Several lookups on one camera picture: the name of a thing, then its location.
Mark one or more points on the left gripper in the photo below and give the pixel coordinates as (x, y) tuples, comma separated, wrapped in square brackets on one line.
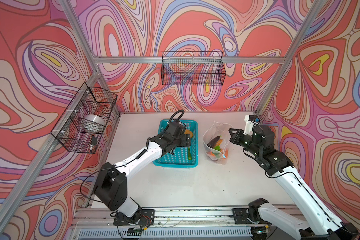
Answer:
[(184, 143)]

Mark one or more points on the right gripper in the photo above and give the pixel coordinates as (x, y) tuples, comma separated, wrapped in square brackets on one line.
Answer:
[(235, 138)]

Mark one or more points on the brown potato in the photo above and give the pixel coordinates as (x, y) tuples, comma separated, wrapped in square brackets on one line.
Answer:
[(189, 132)]

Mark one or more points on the green chili pepper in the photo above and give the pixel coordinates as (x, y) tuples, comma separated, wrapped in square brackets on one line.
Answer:
[(190, 158)]

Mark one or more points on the orange carrot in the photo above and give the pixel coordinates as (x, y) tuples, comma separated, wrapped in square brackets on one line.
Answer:
[(214, 154)]

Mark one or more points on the clear zip top bag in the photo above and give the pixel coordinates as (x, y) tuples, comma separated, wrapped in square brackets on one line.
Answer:
[(224, 144)]

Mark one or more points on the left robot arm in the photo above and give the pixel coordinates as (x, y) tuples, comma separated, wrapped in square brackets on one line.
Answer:
[(111, 186)]

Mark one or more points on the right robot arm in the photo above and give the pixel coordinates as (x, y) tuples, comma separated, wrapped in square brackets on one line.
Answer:
[(320, 222)]

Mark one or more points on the white roll in basket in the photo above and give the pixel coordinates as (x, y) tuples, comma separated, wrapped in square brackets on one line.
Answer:
[(94, 124)]

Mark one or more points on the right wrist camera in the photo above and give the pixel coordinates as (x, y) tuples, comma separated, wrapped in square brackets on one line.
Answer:
[(251, 121)]

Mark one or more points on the black wire basket back wall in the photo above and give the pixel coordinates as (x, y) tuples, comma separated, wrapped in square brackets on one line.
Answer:
[(193, 68)]

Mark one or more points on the black wire basket wall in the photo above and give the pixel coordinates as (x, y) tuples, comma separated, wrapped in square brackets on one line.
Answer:
[(193, 68), (69, 130)]

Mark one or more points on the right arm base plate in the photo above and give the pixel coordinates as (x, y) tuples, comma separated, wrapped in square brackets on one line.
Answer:
[(247, 216)]

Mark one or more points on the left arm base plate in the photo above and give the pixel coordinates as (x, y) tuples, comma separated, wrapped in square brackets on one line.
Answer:
[(144, 217)]

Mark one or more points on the black wire basket left wall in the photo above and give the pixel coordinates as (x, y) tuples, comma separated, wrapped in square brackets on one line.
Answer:
[(69, 130)]

